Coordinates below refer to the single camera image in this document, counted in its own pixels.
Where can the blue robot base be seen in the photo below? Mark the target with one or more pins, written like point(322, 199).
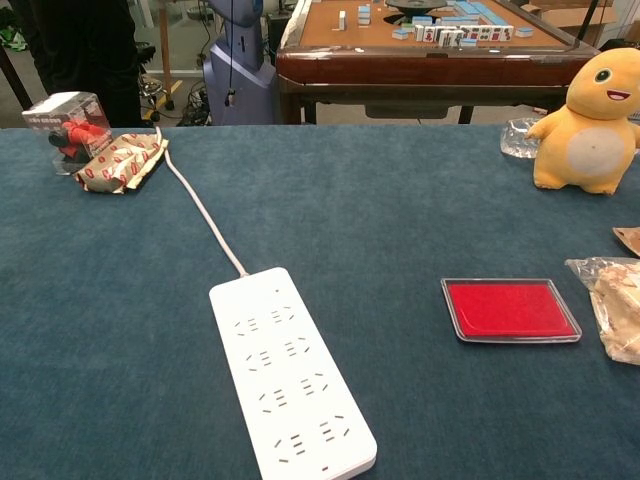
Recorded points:
point(240, 75)

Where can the white power strip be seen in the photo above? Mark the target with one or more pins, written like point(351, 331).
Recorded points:
point(295, 375)

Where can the blue table cloth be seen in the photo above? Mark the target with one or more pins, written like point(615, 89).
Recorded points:
point(350, 225)

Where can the brown mahjong table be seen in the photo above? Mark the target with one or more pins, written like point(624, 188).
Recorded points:
point(425, 72)

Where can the red ink pad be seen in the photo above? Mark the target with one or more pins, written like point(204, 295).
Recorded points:
point(510, 310)

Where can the snack packet with red print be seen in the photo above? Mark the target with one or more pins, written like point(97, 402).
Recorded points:
point(122, 162)

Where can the clear plastic water bottle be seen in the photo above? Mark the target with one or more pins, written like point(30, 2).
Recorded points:
point(517, 140)

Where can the white upright mahjong tile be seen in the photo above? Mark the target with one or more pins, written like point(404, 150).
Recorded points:
point(342, 20)

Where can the blue backed mahjong tile stack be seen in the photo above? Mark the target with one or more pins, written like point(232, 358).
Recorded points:
point(364, 15)

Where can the clear box with red toy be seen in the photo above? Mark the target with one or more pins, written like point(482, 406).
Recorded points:
point(65, 130)

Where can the yellow plush toy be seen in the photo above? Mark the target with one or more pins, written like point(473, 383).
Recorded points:
point(592, 130)

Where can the person in black trousers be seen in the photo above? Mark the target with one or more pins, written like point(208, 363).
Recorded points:
point(85, 55)

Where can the clear bag of beige snack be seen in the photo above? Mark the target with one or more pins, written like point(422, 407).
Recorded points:
point(617, 305)

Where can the brown spout pouch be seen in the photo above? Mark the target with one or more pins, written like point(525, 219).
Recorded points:
point(630, 242)

